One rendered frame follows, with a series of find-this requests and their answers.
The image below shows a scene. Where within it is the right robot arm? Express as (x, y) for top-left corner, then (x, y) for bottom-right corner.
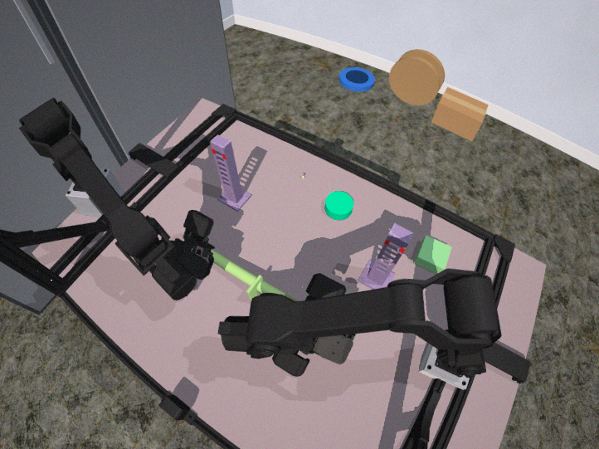
(218, 268), (502, 378)

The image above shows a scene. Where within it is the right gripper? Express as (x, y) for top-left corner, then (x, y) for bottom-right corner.
(272, 273), (346, 377)

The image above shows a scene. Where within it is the green block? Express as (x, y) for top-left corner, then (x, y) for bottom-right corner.
(414, 236), (451, 274)

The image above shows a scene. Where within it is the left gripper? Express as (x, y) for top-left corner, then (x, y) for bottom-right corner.
(170, 210), (215, 261)

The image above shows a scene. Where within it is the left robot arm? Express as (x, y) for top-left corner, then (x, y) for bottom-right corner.
(19, 98), (214, 300)

